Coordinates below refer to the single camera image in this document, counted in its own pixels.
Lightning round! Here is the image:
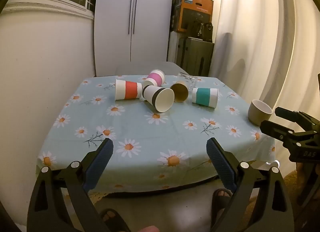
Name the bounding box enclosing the pink band paper cup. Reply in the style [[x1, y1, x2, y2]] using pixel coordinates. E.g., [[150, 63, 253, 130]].
[[142, 69, 166, 88]]

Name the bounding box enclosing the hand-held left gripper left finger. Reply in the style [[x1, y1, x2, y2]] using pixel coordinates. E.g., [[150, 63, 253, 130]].
[[27, 137, 130, 232]]

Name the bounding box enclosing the white wardrobe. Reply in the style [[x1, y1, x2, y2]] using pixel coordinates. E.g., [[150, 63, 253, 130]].
[[94, 0, 175, 77]]

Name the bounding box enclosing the beige ceramic cup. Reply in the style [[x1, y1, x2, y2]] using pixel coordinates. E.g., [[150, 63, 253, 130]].
[[248, 99, 273, 126]]

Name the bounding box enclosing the daisy print blue tablecloth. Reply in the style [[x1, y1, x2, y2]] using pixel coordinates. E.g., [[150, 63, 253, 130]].
[[36, 75, 278, 196]]

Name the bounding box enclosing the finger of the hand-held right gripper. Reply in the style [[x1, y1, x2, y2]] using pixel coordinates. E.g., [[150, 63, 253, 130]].
[[275, 107, 316, 129], [259, 120, 301, 143]]

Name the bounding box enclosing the person's right sandalled foot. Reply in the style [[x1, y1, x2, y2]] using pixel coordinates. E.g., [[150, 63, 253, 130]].
[[211, 188, 234, 220]]

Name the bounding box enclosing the clear glass cup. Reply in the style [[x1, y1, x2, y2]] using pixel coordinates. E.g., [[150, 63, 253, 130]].
[[177, 72, 198, 84]]

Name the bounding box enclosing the orange cardboard box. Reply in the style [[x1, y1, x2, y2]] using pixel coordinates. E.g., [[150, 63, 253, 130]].
[[172, 0, 214, 33]]

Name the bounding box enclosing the dark storage trunk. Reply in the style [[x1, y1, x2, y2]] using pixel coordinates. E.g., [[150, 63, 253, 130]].
[[167, 32, 215, 77]]

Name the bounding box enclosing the black kettle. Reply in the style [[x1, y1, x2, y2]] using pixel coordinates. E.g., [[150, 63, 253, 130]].
[[187, 20, 213, 42]]

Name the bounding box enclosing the red band paper cup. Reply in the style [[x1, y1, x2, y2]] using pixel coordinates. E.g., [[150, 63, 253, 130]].
[[115, 79, 143, 101]]

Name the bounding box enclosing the person's left sandalled foot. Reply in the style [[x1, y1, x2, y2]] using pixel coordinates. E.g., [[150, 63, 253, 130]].
[[99, 208, 131, 232]]

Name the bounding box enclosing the white curtain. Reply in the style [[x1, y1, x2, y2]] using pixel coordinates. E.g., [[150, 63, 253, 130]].
[[174, 0, 320, 137]]

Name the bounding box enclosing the person's sandalled foot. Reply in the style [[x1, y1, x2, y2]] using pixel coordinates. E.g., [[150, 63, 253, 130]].
[[99, 208, 131, 232], [211, 188, 234, 220]]

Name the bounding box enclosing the brown paper cup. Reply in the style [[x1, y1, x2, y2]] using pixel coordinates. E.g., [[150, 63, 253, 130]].
[[170, 81, 189, 103]]

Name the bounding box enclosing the black band paper cup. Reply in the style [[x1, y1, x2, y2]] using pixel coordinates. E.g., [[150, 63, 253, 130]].
[[142, 85, 175, 113]]

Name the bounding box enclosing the teal band paper cup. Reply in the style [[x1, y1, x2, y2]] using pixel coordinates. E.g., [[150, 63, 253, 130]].
[[191, 87, 219, 109]]

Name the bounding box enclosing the beige rug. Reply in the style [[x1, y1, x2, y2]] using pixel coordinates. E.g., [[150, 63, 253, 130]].
[[281, 170, 304, 232]]

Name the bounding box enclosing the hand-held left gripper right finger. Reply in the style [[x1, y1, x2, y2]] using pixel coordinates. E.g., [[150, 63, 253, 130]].
[[206, 137, 295, 232]]

